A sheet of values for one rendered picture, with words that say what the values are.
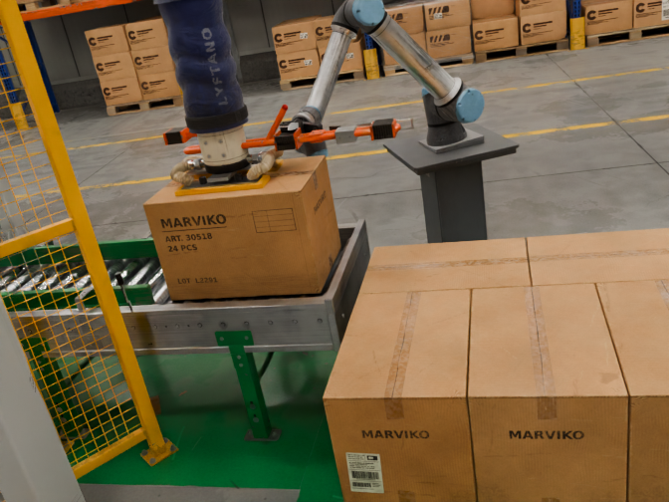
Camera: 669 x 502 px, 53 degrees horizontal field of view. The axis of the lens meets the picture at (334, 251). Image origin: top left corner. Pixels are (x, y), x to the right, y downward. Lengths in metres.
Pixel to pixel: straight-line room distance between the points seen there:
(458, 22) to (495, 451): 7.93
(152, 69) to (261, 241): 8.06
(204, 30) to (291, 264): 0.85
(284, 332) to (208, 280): 0.37
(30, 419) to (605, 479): 1.57
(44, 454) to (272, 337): 0.82
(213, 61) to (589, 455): 1.68
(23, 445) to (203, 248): 0.91
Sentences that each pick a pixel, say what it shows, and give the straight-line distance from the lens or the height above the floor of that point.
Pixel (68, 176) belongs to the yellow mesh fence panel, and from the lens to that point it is 2.32.
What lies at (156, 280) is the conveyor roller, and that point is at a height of 0.54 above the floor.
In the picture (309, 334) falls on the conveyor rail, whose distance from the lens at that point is 2.35.
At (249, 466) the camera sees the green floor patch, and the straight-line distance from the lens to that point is 2.61.
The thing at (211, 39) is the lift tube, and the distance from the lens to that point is 2.38.
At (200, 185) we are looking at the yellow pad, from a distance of 2.48.
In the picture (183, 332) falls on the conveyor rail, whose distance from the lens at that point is 2.52.
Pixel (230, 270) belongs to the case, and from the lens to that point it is 2.49.
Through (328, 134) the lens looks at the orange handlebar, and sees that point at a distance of 2.38.
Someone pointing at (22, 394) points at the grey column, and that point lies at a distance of 2.03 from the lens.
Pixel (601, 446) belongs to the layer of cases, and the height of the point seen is 0.38.
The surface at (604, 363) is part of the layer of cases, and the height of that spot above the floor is 0.54.
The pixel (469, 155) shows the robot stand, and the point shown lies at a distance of 3.05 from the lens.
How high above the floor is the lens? 1.66
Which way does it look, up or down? 24 degrees down
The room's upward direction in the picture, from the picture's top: 10 degrees counter-clockwise
